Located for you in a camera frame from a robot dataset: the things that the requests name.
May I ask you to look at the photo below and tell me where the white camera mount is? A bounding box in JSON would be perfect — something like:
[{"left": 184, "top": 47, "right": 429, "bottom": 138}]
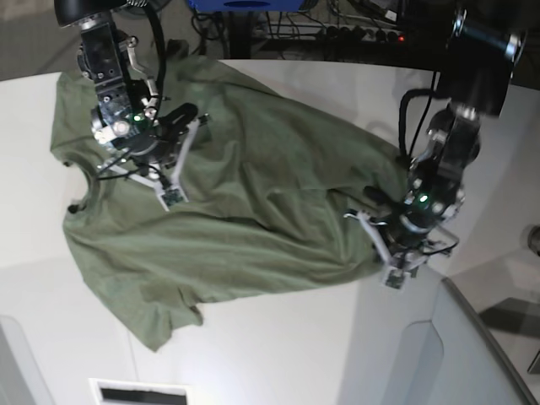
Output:
[
  {"left": 343, "top": 209, "right": 460, "bottom": 290},
  {"left": 93, "top": 114, "right": 209, "bottom": 211}
]

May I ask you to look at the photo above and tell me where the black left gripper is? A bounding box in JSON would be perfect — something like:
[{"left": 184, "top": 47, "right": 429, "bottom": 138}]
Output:
[{"left": 387, "top": 213, "right": 430, "bottom": 253}]

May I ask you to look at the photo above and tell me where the black power strip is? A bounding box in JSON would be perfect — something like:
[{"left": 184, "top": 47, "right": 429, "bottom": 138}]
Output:
[{"left": 316, "top": 25, "right": 407, "bottom": 44}]

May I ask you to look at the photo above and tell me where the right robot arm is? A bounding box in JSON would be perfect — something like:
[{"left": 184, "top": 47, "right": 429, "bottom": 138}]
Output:
[{"left": 54, "top": 1, "right": 198, "bottom": 168}]

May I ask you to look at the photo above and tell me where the green t-shirt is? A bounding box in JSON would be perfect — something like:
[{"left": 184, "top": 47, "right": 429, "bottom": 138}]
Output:
[{"left": 50, "top": 57, "right": 406, "bottom": 351}]

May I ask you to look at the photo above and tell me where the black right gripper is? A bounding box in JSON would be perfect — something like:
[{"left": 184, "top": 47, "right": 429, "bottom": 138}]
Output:
[{"left": 126, "top": 103, "right": 198, "bottom": 167}]

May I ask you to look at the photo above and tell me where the black table leg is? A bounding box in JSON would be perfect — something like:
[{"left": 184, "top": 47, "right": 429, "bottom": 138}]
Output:
[{"left": 227, "top": 12, "right": 254, "bottom": 59}]

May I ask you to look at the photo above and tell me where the blue box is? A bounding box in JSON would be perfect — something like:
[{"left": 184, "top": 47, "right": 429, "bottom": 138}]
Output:
[{"left": 187, "top": 0, "right": 304, "bottom": 13}]

